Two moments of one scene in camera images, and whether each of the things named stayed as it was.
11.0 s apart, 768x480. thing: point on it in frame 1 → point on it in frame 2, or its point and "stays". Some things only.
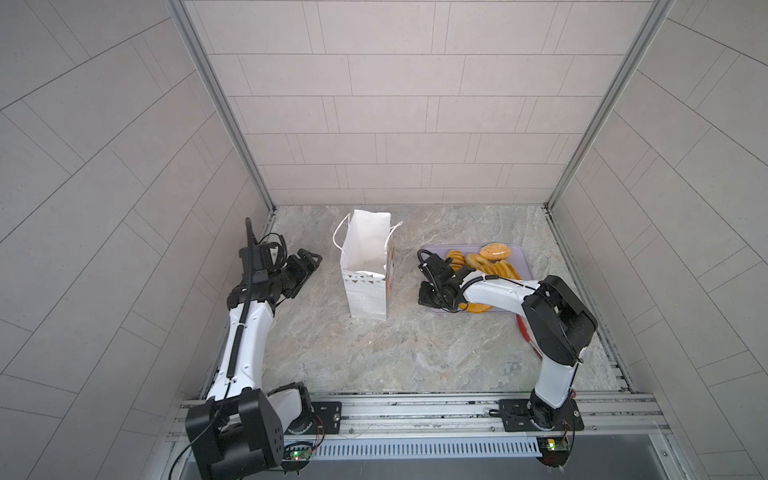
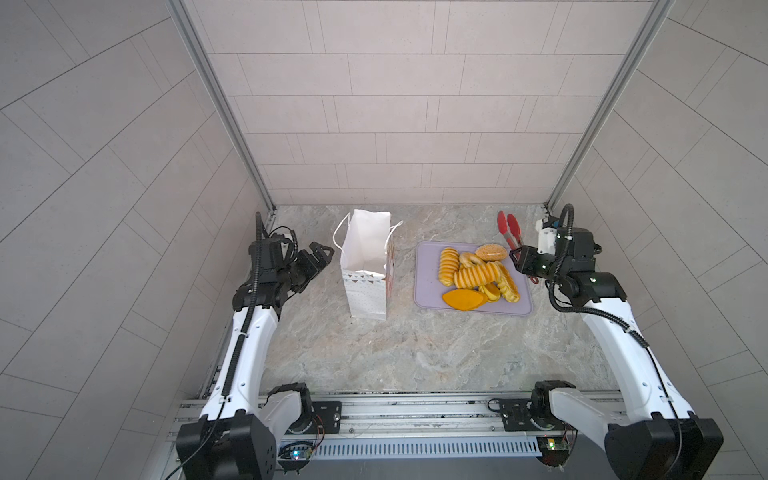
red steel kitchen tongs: [526, 333] → [512, 233]
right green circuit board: [554, 450] stays
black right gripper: [422, 298] → [524, 258]
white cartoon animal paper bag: [365, 239] stays
